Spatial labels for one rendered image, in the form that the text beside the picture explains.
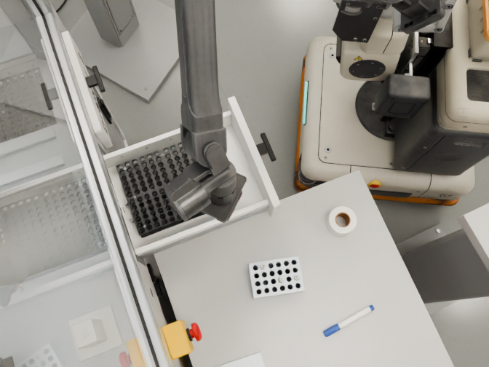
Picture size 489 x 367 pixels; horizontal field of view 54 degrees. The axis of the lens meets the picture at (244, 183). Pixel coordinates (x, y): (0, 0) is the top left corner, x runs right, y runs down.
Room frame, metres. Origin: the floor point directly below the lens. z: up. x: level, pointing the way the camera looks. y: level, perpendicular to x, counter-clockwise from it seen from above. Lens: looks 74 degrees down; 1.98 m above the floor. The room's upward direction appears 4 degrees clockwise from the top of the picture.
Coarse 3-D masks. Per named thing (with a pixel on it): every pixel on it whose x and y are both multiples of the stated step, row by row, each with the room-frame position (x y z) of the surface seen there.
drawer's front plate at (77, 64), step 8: (64, 32) 0.66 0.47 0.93; (64, 40) 0.64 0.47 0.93; (72, 40) 0.65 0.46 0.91; (72, 48) 0.62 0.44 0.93; (72, 56) 0.60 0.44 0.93; (72, 64) 0.57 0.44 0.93; (80, 64) 0.59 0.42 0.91; (80, 72) 0.56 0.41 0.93; (80, 80) 0.53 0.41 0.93; (80, 88) 0.51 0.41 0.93; (88, 88) 0.52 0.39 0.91; (88, 96) 0.49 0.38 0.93; (88, 104) 0.47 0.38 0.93; (88, 112) 0.45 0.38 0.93; (96, 112) 0.46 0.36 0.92; (96, 120) 0.43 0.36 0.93; (96, 128) 0.41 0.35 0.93; (104, 136) 0.41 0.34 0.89; (104, 144) 0.40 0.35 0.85
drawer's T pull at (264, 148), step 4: (264, 136) 0.43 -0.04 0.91; (264, 140) 0.42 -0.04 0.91; (268, 140) 0.42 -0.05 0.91; (260, 144) 0.41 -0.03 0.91; (264, 144) 0.41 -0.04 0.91; (268, 144) 0.41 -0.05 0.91; (260, 148) 0.40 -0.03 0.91; (264, 148) 0.40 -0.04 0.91; (268, 148) 0.40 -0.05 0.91; (260, 152) 0.39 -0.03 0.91; (264, 152) 0.39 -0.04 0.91; (268, 152) 0.39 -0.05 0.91; (272, 152) 0.39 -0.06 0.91; (272, 156) 0.38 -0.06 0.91; (272, 160) 0.37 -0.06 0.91
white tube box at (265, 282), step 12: (252, 264) 0.14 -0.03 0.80; (276, 264) 0.15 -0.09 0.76; (288, 264) 0.15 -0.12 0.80; (300, 264) 0.15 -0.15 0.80; (252, 276) 0.11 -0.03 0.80; (264, 276) 0.12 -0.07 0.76; (276, 276) 0.12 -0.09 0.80; (288, 276) 0.12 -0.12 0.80; (300, 276) 0.12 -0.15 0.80; (252, 288) 0.09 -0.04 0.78; (264, 288) 0.09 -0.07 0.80; (276, 288) 0.09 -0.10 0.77; (288, 288) 0.09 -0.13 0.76; (300, 288) 0.09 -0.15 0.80
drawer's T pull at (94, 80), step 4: (92, 68) 0.58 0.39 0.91; (96, 68) 0.58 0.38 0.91; (96, 72) 0.57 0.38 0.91; (88, 76) 0.55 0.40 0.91; (92, 76) 0.55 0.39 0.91; (96, 76) 0.55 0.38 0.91; (88, 80) 0.54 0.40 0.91; (92, 80) 0.54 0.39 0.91; (96, 80) 0.55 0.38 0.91; (100, 80) 0.55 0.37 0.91; (88, 84) 0.53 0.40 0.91; (92, 84) 0.53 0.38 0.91; (96, 84) 0.54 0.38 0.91; (100, 84) 0.53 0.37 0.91; (100, 88) 0.52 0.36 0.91; (104, 88) 0.53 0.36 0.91
